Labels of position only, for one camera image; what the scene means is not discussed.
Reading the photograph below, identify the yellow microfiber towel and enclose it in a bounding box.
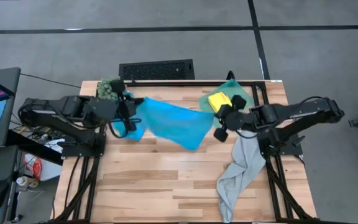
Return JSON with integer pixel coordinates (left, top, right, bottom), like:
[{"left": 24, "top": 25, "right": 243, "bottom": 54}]
[{"left": 208, "top": 91, "right": 232, "bottom": 113}]

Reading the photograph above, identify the translucent green plastic bin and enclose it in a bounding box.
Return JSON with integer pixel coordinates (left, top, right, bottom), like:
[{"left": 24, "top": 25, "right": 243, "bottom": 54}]
[{"left": 199, "top": 79, "right": 255, "bottom": 128}]

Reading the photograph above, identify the white storage box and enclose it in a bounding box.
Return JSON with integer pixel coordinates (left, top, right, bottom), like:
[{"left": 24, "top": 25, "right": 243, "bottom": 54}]
[{"left": 37, "top": 138, "right": 63, "bottom": 182}]

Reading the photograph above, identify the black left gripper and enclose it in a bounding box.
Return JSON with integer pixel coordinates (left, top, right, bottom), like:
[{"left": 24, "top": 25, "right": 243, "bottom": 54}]
[{"left": 109, "top": 79, "right": 145, "bottom": 133}]

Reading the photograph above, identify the red and white bag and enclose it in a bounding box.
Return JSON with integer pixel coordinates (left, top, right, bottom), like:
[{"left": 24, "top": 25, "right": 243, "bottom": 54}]
[{"left": 23, "top": 154, "right": 43, "bottom": 181}]

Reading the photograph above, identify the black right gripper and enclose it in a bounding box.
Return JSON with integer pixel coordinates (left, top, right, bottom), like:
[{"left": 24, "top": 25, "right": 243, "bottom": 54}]
[{"left": 213, "top": 94, "right": 253, "bottom": 143}]

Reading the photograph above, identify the black aluminium table frame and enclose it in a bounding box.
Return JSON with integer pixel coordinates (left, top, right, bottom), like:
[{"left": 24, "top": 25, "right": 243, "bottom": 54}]
[{"left": 51, "top": 80, "right": 319, "bottom": 223}]

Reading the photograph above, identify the grey waffle-weave towel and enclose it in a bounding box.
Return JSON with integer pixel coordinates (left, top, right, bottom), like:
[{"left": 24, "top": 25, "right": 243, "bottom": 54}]
[{"left": 216, "top": 129, "right": 267, "bottom": 223}]

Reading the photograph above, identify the beige tape roll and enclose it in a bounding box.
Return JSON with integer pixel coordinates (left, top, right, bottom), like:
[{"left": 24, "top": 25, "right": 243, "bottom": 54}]
[{"left": 16, "top": 175, "right": 40, "bottom": 189}]

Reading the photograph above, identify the black floor vent grille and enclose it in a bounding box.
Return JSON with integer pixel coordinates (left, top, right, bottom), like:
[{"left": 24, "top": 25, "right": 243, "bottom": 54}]
[{"left": 119, "top": 58, "right": 195, "bottom": 80}]

